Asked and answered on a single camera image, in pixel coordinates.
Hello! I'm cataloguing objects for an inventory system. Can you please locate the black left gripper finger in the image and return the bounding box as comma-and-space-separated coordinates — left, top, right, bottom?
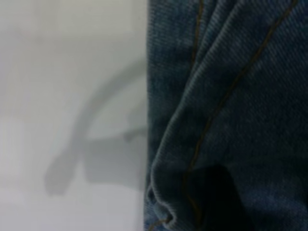
191, 165, 251, 231

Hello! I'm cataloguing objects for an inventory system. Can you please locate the blue denim shorts basketball print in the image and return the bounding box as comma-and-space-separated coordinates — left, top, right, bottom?
143, 0, 308, 231

